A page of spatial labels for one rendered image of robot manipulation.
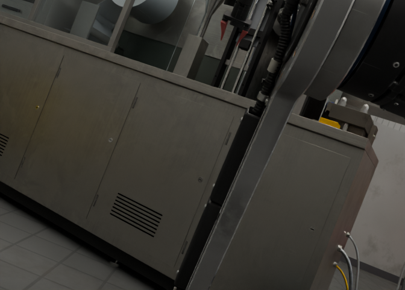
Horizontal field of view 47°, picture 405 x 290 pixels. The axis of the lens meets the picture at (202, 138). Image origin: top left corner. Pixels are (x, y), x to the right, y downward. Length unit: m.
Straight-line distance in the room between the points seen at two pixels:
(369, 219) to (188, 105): 3.90
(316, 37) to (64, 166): 1.93
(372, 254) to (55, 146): 4.15
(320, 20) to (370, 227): 5.20
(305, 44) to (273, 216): 1.37
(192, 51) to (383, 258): 3.92
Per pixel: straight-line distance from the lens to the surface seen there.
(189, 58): 2.46
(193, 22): 2.85
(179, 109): 2.03
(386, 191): 5.65
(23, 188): 2.48
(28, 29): 2.66
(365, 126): 2.04
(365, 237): 5.64
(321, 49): 0.50
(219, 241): 0.69
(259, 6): 2.24
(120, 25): 2.38
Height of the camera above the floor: 0.67
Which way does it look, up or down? level
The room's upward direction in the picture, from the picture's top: 22 degrees clockwise
